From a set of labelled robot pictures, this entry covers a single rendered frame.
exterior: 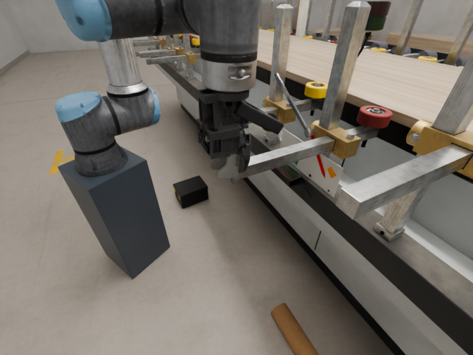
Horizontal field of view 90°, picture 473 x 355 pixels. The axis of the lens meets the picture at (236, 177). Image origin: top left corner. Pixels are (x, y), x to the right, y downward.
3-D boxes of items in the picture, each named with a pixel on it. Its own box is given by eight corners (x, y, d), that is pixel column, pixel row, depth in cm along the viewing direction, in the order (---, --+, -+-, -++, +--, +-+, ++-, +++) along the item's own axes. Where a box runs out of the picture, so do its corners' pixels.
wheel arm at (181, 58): (147, 66, 143) (146, 58, 140) (146, 65, 145) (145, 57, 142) (215, 59, 158) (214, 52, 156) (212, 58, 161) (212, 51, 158)
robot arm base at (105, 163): (91, 182, 88) (81, 160, 82) (67, 165, 97) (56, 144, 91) (136, 160, 100) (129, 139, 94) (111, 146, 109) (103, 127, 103)
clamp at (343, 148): (341, 160, 60) (347, 142, 57) (306, 137, 70) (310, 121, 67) (357, 155, 62) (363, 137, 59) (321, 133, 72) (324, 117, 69)
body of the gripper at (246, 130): (198, 144, 49) (193, 84, 42) (235, 137, 52) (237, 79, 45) (212, 163, 43) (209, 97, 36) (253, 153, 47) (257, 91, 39)
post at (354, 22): (312, 190, 75) (360, 1, 46) (305, 184, 78) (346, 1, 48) (321, 187, 76) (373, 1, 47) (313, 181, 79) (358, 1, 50)
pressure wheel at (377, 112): (364, 156, 66) (379, 117, 59) (342, 143, 72) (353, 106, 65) (383, 149, 69) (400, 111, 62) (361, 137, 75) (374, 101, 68)
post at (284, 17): (269, 155, 93) (284, 4, 64) (264, 151, 96) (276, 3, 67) (276, 153, 95) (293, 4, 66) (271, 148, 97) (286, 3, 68)
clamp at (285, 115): (281, 124, 78) (284, 109, 75) (260, 110, 87) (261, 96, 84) (296, 120, 80) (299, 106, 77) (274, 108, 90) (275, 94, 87)
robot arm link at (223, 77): (241, 51, 43) (269, 62, 36) (239, 79, 46) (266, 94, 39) (193, 53, 40) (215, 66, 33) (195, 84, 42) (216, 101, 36)
